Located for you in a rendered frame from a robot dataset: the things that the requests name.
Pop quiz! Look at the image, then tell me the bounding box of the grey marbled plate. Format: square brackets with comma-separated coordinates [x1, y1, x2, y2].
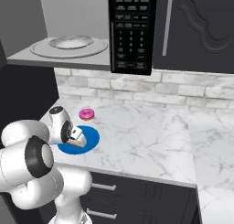
[48, 35, 95, 50]

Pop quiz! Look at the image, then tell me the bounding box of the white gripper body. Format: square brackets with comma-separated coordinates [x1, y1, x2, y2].
[69, 126, 89, 148]

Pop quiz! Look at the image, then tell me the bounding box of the pink frosted donut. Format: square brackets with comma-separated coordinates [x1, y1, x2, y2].
[79, 108, 96, 122]

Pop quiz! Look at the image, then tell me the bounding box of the black drawer front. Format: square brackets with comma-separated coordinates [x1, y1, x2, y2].
[78, 198, 199, 224]
[81, 171, 197, 208]

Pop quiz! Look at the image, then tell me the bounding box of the black upper cupboard door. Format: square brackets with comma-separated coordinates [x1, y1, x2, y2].
[152, 0, 234, 75]

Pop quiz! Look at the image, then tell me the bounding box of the grey round turntable tray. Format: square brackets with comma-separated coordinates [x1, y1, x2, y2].
[29, 36, 110, 59]

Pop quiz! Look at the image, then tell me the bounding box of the blue round plate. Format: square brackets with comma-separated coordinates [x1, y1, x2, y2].
[57, 124, 101, 155]

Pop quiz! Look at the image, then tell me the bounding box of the black microwave door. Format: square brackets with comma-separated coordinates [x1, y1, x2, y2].
[0, 39, 60, 149]

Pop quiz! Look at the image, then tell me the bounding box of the black microwave oven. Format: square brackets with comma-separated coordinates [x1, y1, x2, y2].
[0, 0, 158, 77]

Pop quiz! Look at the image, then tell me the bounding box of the silver cupboard bar handle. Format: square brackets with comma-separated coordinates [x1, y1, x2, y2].
[161, 0, 174, 57]

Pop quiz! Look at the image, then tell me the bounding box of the silver drawer handle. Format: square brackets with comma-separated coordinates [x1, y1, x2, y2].
[85, 208, 118, 220]
[90, 182, 118, 192]

